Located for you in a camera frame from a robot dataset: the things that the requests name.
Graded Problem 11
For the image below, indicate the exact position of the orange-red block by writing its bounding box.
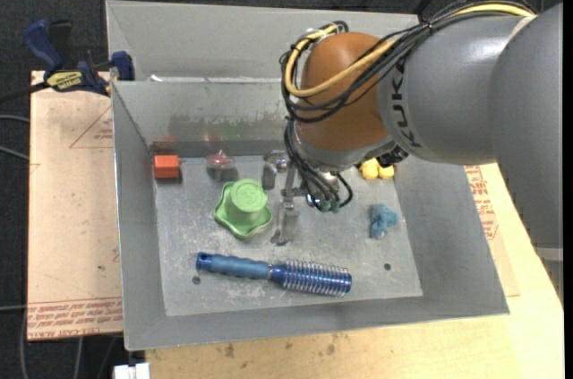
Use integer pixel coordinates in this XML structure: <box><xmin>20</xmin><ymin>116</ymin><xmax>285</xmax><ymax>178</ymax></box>
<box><xmin>153</xmin><ymin>154</ymin><xmax>182</xmax><ymax>181</ymax></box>

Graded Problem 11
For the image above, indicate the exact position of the yellow toy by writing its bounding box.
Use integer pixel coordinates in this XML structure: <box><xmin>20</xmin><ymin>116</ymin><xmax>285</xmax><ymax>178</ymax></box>
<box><xmin>357</xmin><ymin>157</ymin><xmax>397</xmax><ymax>182</ymax></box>

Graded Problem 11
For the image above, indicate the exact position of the blue hairbrush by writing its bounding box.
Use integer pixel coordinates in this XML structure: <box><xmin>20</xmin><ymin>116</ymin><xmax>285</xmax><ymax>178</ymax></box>
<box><xmin>195</xmin><ymin>251</ymin><xmax>354</xmax><ymax>297</ymax></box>

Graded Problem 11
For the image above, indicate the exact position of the blue plush toy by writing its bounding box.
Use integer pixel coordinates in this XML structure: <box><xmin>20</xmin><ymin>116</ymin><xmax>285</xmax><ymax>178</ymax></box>
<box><xmin>368</xmin><ymin>202</ymin><xmax>400</xmax><ymax>240</ymax></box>

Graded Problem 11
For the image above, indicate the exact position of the green plastic cup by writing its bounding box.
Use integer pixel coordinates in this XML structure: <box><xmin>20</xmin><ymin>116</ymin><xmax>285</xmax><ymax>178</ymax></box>
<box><xmin>213</xmin><ymin>177</ymin><xmax>274</xmax><ymax>240</ymax></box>

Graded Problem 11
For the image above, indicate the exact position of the grey metal bin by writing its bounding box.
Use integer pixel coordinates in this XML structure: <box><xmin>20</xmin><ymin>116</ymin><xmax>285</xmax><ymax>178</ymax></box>
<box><xmin>105</xmin><ymin>0</ymin><xmax>511</xmax><ymax>352</ymax></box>

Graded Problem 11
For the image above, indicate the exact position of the clear glass thing, red top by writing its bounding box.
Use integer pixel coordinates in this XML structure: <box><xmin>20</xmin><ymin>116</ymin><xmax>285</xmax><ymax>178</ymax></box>
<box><xmin>205</xmin><ymin>149</ymin><xmax>237</xmax><ymax>183</ymax></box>

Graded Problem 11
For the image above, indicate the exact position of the small grey metal object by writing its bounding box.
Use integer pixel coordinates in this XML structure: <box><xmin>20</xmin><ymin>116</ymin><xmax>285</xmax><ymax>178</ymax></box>
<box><xmin>261</xmin><ymin>161</ymin><xmax>279</xmax><ymax>191</ymax></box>

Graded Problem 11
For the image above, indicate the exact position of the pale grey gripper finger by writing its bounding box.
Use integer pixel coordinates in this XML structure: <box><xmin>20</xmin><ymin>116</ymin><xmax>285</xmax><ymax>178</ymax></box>
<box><xmin>269</xmin><ymin>205</ymin><xmax>288</xmax><ymax>246</ymax></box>
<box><xmin>286</xmin><ymin>206</ymin><xmax>301</xmax><ymax>243</ymax></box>

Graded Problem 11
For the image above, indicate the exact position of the brown cardboard board, red print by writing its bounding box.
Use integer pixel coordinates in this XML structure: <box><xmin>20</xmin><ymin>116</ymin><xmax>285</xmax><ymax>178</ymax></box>
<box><xmin>26</xmin><ymin>70</ymin><xmax>523</xmax><ymax>342</ymax></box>

